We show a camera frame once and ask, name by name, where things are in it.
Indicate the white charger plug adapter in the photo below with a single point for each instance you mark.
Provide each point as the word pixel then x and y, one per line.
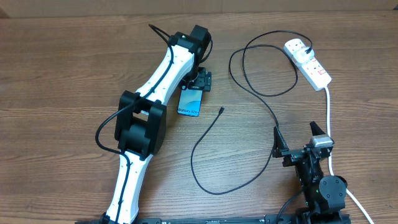
pixel 303 55

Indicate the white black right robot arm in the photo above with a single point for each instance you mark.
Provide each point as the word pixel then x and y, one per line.
pixel 324 194

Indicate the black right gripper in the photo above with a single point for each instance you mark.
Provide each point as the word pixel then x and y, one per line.
pixel 280 149

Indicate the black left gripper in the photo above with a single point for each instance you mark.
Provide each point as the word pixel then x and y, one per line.
pixel 203 81

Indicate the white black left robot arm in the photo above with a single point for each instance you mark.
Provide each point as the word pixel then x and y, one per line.
pixel 142 115

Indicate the Samsung Galaxy smartphone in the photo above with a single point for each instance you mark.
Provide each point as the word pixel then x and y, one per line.
pixel 190 102

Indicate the white power strip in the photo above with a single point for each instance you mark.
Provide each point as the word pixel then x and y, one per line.
pixel 313 71

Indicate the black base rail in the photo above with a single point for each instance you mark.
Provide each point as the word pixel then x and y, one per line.
pixel 267 219

